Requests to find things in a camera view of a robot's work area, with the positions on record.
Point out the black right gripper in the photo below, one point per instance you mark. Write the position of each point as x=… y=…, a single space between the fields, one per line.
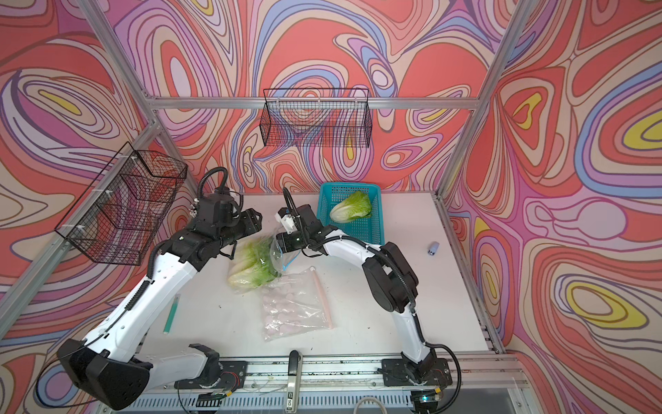
x=284 y=243

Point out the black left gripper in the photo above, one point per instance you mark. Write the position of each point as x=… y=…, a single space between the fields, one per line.
x=252 y=223

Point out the dark green bagged cabbage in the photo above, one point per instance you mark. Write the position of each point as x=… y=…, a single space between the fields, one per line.
x=252 y=266

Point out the light green chinese cabbage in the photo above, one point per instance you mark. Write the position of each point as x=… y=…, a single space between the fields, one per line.
x=357 y=206

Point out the pink-zip clear zip-top bag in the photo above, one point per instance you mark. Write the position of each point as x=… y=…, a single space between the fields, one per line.
x=294 y=304

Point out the blue-zip clear zip-top bag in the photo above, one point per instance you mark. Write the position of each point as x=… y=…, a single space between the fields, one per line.
x=280 y=261

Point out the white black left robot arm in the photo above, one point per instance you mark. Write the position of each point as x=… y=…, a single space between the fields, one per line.
x=105 y=363

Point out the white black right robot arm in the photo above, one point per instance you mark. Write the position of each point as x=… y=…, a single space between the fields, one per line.
x=390 y=278

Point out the teal plastic basket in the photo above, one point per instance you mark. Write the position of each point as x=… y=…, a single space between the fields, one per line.
x=370 y=230

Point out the green marker pen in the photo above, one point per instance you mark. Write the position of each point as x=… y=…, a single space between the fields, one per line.
x=171 y=314

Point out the small grey blue object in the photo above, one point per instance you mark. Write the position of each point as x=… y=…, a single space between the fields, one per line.
x=433 y=248

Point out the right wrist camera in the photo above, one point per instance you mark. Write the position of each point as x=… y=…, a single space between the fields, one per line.
x=286 y=219

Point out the black wire basket back wall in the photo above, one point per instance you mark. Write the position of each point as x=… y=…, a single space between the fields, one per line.
x=307 y=117

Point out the black wire basket wall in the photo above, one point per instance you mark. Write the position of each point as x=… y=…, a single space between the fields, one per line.
x=115 y=220
x=307 y=117

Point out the black wire basket left wall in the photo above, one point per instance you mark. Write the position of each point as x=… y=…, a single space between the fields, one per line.
x=115 y=220

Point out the aluminium front table rail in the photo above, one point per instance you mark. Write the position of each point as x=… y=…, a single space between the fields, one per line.
x=360 y=372

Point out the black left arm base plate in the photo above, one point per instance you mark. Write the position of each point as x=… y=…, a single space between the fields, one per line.
x=229 y=376

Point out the black silver centre bracket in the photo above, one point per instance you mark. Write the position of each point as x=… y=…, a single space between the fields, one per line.
x=295 y=364

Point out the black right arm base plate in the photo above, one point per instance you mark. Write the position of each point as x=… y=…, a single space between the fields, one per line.
x=399 y=372

